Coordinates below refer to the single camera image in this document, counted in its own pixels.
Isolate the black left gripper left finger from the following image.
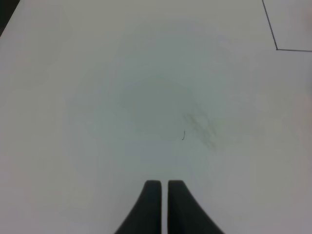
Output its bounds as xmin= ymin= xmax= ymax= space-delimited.
xmin=115 ymin=180 xmax=162 ymax=234

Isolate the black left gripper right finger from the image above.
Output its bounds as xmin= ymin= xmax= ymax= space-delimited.
xmin=167 ymin=180 xmax=223 ymax=234

